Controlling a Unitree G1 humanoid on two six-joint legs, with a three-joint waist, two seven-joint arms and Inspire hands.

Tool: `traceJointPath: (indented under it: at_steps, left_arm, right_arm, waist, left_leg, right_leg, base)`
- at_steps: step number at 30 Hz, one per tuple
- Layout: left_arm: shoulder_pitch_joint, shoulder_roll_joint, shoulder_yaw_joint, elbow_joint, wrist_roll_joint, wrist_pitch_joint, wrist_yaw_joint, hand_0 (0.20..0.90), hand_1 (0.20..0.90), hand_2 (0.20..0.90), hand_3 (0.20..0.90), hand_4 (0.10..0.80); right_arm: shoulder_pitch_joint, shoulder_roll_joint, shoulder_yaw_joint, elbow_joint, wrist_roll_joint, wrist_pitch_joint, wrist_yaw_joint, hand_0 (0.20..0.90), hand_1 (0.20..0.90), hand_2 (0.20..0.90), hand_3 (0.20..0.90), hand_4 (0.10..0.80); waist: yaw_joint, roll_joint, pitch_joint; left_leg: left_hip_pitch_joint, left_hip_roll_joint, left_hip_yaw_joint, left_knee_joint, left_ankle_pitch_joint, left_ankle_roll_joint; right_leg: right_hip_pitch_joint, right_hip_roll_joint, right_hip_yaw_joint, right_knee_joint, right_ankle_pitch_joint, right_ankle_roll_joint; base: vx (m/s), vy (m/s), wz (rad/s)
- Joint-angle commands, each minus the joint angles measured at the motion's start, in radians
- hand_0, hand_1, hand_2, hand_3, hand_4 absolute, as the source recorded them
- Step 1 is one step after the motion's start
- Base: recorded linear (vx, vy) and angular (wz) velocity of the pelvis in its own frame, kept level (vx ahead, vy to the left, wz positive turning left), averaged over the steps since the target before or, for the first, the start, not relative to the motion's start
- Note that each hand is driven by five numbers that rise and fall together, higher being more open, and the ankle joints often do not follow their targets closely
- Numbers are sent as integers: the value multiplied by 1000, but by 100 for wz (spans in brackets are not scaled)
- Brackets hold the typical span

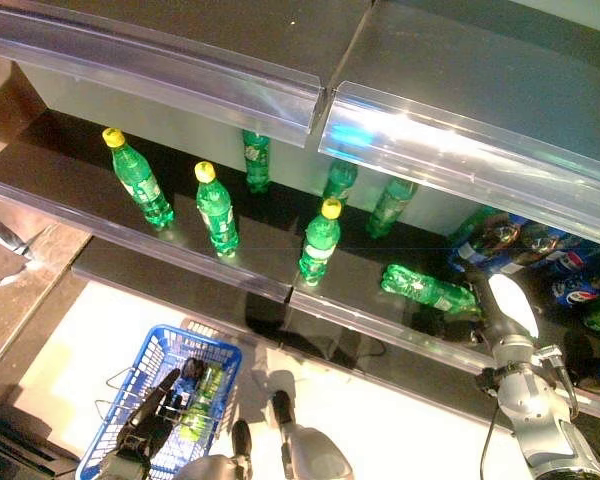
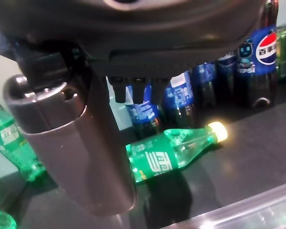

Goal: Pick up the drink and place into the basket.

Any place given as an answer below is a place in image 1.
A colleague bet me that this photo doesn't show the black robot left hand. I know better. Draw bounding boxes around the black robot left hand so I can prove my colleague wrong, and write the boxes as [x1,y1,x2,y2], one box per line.
[113,367,184,464]

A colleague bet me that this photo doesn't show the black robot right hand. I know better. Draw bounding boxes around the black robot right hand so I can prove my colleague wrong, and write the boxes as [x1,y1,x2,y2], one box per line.
[459,264,541,347]

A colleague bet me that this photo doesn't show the blue plastic basket wire handles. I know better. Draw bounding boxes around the blue plastic basket wire handles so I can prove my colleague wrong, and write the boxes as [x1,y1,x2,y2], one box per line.
[74,324,244,480]

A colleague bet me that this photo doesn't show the black robot left foot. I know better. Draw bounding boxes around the black robot left foot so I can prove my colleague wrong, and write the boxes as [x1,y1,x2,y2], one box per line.
[231,419,254,459]

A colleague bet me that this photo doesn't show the black robot foot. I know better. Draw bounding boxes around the black robot foot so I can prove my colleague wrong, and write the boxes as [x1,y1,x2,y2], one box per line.
[231,419,254,459]
[271,389,296,426]

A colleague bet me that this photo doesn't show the black robot right foot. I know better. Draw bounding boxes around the black robot right foot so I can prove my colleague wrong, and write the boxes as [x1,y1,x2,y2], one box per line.
[271,389,296,426]

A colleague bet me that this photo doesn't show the silver robot right leg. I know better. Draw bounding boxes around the silver robot right leg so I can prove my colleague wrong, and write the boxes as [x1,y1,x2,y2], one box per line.
[279,422,356,480]

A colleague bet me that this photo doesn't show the thin black cable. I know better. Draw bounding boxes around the thin black cable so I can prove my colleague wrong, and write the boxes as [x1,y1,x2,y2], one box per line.
[479,419,504,480]

